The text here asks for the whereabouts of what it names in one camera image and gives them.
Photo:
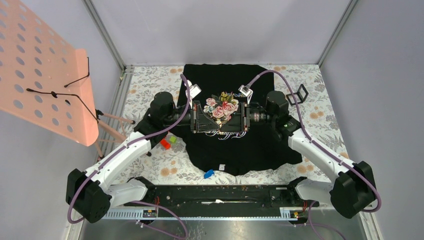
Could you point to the floral table mat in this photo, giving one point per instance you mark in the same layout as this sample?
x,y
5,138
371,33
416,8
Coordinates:
x,y
173,167

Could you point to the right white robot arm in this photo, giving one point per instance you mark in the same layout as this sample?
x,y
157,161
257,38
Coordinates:
x,y
351,188

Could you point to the pink perforated music stand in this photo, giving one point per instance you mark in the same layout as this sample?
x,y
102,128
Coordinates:
x,y
55,71

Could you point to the orange red block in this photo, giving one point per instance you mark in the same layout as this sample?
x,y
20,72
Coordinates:
x,y
165,144

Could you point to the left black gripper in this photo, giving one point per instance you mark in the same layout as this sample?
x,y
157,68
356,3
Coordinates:
x,y
200,121

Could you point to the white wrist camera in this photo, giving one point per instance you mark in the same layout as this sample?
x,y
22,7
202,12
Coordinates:
x,y
247,92
192,90

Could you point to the green cube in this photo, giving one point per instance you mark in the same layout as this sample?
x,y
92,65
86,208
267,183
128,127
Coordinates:
x,y
173,139

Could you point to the black brooch box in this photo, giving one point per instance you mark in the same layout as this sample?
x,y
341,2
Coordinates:
x,y
299,96

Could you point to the blue clip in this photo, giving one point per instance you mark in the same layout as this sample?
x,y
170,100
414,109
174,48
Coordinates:
x,y
208,174

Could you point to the black floral t-shirt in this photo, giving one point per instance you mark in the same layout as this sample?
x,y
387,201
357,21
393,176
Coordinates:
x,y
233,153

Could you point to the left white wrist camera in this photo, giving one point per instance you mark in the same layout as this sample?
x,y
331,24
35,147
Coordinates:
x,y
192,90

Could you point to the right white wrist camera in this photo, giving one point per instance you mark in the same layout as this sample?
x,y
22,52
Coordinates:
x,y
247,92

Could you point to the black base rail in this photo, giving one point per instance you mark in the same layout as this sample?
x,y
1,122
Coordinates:
x,y
226,197

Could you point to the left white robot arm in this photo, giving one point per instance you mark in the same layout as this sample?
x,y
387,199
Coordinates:
x,y
92,193

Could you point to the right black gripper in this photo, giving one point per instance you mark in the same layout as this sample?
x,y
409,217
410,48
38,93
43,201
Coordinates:
x,y
239,122

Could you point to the grey cable duct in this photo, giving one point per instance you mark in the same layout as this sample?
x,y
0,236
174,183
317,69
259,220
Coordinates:
x,y
253,214

